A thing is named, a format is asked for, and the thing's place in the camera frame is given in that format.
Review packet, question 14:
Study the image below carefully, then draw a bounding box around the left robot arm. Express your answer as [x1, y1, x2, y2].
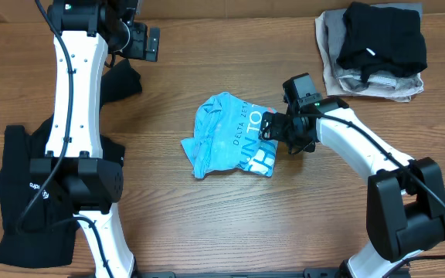
[30, 0, 160, 277]

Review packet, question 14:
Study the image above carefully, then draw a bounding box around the folded beige garment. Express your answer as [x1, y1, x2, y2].
[314, 11, 425, 103]

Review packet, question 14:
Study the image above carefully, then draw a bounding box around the black t-shirt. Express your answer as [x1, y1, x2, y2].
[0, 57, 143, 270]

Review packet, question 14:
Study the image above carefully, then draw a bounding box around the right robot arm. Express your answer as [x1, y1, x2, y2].
[260, 73, 445, 277]

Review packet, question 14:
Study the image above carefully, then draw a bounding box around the light blue t-shirt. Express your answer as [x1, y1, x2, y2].
[181, 92, 278, 179]

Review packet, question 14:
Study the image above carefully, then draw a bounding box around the folded black garment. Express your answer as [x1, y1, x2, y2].
[336, 2, 427, 83]

